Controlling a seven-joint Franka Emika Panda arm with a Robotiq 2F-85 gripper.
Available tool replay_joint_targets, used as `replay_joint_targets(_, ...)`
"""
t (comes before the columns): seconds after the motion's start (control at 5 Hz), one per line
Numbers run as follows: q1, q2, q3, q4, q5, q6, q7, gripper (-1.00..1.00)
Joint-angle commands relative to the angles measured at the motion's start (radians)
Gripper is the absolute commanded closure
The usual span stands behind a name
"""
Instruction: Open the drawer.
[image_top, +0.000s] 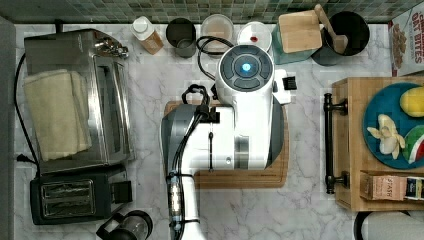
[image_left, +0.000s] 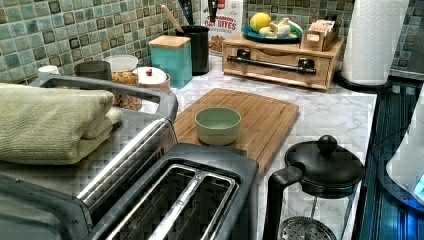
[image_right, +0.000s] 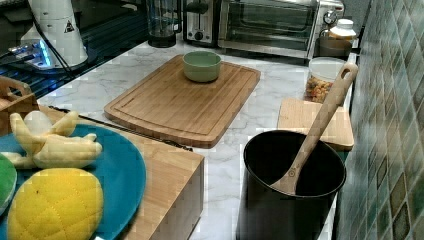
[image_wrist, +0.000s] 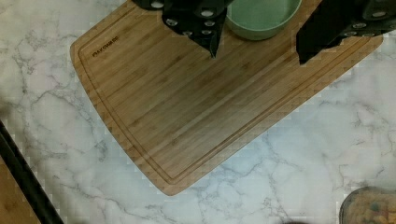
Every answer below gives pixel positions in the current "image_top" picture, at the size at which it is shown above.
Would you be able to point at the peeled banana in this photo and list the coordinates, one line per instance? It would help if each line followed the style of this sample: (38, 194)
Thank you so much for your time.
(391, 142)

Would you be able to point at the wooden cutting board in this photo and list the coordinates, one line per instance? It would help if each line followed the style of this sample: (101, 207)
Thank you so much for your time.
(246, 176)

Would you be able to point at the oat bites cereal box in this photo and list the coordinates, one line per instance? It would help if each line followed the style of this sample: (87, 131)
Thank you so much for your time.
(406, 37)

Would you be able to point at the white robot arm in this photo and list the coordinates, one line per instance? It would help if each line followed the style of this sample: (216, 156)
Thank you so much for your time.
(243, 132)

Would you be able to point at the stainless steel toaster oven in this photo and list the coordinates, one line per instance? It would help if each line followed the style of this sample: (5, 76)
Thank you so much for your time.
(77, 95)

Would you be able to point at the teal canister wooden lid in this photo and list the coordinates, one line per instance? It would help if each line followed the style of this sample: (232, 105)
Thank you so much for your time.
(296, 37)

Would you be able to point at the dark blue tea box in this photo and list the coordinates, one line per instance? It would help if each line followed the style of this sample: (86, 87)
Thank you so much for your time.
(414, 188)

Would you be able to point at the watermelon slice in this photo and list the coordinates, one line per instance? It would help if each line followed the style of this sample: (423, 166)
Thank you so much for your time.
(414, 142)

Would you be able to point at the white capped amber bottle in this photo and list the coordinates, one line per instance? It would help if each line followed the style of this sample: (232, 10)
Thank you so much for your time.
(148, 37)

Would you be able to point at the wooden spoon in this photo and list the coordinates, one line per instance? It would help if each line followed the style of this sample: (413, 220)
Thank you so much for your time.
(340, 42)

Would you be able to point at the white lidded round jar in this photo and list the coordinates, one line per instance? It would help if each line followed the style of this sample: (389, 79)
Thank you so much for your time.
(255, 33)

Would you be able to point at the clear plastic jar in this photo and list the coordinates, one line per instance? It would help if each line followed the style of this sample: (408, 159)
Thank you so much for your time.
(217, 25)

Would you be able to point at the black two-slot toaster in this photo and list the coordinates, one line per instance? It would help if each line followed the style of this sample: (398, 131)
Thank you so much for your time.
(79, 196)

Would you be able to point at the pink tea box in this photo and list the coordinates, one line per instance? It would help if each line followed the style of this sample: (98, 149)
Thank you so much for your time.
(383, 187)

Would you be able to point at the black drawer handle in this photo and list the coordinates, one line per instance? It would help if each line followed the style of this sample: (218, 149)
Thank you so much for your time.
(329, 108)

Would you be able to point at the yellow lemon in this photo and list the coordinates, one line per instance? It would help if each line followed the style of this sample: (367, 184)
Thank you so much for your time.
(412, 102)

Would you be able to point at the dark grey metal cup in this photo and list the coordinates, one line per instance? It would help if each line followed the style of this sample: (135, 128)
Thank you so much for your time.
(181, 34)

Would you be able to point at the blue plate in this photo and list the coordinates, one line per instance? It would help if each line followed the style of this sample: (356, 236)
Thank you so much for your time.
(387, 101)

